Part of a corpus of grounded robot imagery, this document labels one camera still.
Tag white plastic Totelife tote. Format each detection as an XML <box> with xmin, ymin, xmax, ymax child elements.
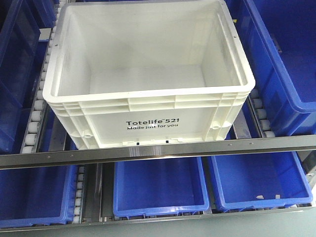
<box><xmin>42</xmin><ymin>0</ymin><xmax>255</xmax><ymax>150</ymax></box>

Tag right shelf blue bin centre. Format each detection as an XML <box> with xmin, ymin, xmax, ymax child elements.
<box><xmin>113</xmin><ymin>157</ymin><xmax>210</xmax><ymax>219</ymax></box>

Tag shelf roller track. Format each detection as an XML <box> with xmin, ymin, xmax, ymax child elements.
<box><xmin>247</xmin><ymin>88</ymin><xmax>276</xmax><ymax>138</ymax></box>
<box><xmin>20</xmin><ymin>0</ymin><xmax>69</xmax><ymax>154</ymax></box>
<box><xmin>72</xmin><ymin>165</ymin><xmax>85</xmax><ymax>224</ymax></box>

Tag right shelf lower roller track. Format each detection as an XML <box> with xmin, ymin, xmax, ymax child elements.
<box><xmin>72</xmin><ymin>165</ymin><xmax>85</xmax><ymax>224</ymax></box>

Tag right shelf left roller track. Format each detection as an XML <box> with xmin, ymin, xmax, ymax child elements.
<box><xmin>20</xmin><ymin>0</ymin><xmax>69</xmax><ymax>154</ymax></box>

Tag right shelf blue bin left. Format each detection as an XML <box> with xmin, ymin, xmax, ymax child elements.
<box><xmin>0</xmin><ymin>165</ymin><xmax>78</xmax><ymax>228</ymax></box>

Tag right shelf large blue bin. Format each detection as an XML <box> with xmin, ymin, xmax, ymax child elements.
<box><xmin>227</xmin><ymin>0</ymin><xmax>316</xmax><ymax>136</ymax></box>

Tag right shelf upper left bin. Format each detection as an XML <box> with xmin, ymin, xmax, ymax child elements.
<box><xmin>0</xmin><ymin>0</ymin><xmax>59</xmax><ymax>155</ymax></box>

